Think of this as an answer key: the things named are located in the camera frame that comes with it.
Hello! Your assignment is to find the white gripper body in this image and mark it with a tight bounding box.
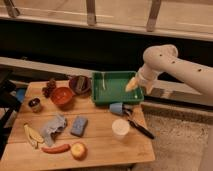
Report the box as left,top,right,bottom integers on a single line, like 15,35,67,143
136,65,158,87

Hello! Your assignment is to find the blue sponge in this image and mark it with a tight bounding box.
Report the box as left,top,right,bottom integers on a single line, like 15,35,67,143
70,116,88,137

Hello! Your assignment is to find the white utensil in tray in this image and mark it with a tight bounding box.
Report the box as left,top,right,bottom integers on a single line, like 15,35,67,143
101,72,106,90

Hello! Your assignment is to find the green plastic tray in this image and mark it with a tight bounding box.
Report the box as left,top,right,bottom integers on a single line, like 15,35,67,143
92,71,144,106

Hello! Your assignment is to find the red yellow apple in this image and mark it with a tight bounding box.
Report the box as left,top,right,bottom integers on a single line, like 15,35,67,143
71,142,87,160

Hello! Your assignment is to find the white plastic cup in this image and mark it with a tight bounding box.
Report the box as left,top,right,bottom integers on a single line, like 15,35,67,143
112,119,130,140

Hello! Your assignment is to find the grey crumpled cloth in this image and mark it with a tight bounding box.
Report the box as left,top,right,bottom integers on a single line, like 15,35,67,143
41,114,67,147

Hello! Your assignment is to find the banana peel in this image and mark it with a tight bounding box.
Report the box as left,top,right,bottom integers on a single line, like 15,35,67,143
24,123,44,149

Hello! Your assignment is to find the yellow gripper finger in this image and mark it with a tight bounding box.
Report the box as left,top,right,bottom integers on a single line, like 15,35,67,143
125,77,138,92

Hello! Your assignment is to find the small dark-lidded jar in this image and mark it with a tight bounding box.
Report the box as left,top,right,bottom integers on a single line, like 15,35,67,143
28,98,42,113

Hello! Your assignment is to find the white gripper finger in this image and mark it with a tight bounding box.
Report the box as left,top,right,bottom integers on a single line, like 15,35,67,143
146,85,153,94

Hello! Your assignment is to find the blue cup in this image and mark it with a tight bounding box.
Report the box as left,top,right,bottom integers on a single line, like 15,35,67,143
109,102,123,116

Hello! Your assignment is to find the red bowl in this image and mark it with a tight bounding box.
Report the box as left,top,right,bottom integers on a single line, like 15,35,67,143
50,87,74,107

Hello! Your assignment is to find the black chair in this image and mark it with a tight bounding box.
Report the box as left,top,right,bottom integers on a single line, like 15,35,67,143
0,69,21,158

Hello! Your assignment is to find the purple bowl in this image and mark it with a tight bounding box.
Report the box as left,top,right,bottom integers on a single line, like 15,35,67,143
69,75,91,95

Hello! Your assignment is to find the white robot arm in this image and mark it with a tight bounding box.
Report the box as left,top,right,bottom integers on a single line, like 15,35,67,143
125,44,213,98

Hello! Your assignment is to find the red sausage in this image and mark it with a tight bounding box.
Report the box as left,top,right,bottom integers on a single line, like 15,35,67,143
41,144,70,154

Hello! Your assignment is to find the dark grape bunch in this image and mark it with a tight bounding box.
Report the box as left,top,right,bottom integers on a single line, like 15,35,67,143
42,78,56,98

